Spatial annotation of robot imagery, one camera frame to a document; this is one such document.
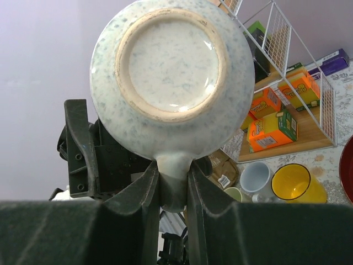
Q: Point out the orange sponge box middle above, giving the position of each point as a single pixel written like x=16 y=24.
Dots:
x=264 y=103

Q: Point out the grey blue mug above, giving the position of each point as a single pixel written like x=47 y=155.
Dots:
x=256 y=180

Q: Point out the yellow mug black handle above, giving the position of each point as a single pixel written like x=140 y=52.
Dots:
x=293 y=183

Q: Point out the floral tablecloth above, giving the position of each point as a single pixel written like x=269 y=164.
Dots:
x=324 y=163

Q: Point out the brown paper bag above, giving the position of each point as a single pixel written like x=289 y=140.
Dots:
x=225 y=172

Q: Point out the black green box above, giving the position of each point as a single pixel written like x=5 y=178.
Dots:
x=261 y=63

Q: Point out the orange yellow sponge box back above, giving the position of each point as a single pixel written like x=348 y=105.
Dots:
x=304 y=85

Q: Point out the orange green sponge box front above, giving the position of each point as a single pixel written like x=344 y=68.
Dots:
x=271 y=131

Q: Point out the purple white box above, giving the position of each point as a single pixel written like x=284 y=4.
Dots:
x=329 y=64

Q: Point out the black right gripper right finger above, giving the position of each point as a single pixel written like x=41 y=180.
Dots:
x=224 y=231

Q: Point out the red round tray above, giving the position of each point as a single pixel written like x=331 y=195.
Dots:
x=345 y=169

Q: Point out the light green mug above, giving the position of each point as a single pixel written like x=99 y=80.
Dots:
x=234 y=193

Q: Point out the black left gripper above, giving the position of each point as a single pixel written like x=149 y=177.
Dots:
x=91 y=152

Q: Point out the white wire wooden shelf rack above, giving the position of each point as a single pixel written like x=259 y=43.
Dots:
x=317 y=126

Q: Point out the speckled white round mug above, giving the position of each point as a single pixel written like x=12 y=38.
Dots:
x=172 y=81

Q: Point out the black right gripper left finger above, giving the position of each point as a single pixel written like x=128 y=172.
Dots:
x=121 y=230

